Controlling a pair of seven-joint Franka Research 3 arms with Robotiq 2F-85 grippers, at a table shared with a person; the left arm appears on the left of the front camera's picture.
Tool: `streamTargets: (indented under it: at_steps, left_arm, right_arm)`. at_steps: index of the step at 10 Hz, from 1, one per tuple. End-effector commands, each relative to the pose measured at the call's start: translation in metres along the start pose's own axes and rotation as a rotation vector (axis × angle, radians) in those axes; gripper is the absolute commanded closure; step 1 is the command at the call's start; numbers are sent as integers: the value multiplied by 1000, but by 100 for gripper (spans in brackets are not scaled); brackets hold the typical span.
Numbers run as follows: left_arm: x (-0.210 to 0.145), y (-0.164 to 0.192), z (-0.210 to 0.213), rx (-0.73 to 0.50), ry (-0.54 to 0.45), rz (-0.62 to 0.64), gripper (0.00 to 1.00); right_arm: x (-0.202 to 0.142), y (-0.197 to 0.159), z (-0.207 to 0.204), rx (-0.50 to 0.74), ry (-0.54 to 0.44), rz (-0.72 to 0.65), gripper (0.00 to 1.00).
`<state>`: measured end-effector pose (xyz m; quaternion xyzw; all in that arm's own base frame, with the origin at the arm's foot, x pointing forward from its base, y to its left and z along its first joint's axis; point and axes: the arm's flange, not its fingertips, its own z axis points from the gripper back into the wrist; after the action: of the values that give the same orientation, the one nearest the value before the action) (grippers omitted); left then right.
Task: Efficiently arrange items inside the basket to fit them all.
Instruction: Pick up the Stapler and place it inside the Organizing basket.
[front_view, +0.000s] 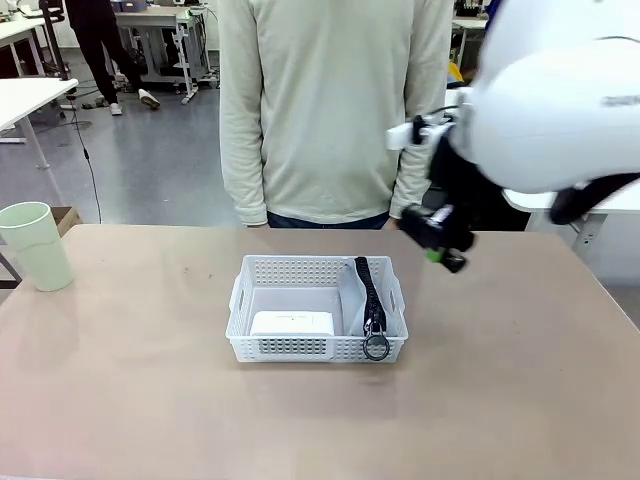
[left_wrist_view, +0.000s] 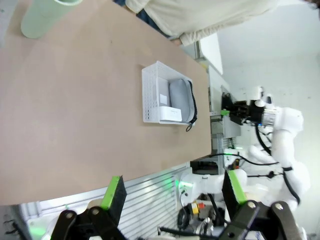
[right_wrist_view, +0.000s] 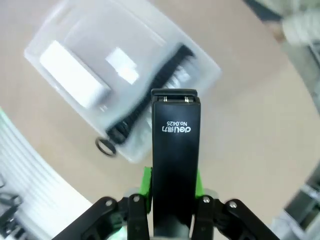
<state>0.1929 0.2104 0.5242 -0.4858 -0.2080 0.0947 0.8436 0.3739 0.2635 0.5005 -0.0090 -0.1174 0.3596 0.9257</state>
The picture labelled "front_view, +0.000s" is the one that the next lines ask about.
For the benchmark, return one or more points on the pale green cup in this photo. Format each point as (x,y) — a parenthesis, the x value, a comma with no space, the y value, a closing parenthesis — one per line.
(37,250)

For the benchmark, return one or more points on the person in black clothes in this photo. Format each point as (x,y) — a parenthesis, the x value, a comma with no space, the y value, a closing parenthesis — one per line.
(95,45)

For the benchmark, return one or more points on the black clamp stand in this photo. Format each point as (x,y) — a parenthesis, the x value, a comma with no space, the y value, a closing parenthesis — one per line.
(55,45)

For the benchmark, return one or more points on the person's left hand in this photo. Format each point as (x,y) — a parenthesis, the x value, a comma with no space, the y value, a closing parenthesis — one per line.
(394,224)

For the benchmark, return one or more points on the grey zipper pouch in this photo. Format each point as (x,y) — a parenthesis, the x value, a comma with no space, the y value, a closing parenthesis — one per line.
(367,295)

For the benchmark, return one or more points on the yellow cloth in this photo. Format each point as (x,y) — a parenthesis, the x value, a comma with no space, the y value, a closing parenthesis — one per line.
(454,71)

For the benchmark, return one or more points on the white rounded box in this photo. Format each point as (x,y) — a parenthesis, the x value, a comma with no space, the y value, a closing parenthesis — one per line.
(292,324)

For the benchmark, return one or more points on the grey metal workbench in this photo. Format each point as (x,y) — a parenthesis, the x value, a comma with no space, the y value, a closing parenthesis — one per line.
(160,30)

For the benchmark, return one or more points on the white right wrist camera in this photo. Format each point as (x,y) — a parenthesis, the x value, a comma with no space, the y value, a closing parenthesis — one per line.
(400,136)

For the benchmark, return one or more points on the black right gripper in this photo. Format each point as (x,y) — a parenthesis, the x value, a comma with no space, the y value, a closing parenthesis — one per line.
(455,180)

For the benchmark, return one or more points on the person in beige sweater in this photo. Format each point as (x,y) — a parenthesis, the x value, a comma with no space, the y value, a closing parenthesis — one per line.
(330,100)

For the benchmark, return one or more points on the small cardboard box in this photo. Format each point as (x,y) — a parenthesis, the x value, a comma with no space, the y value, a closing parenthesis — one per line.
(67,220)

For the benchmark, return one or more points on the person's right forearm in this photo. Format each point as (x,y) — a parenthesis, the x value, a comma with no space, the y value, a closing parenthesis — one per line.
(245,175)

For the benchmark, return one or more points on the white desk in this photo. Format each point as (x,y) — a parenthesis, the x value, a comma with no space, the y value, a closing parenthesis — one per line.
(25,100)
(530,200)
(20,30)

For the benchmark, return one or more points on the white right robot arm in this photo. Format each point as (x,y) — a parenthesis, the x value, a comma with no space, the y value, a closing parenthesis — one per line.
(550,100)

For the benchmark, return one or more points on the white perforated plastic basket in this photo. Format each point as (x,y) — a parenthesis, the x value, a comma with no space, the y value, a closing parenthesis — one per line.
(300,350)

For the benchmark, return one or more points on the person's left forearm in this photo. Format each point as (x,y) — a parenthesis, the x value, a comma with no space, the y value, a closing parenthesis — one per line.
(412,175)

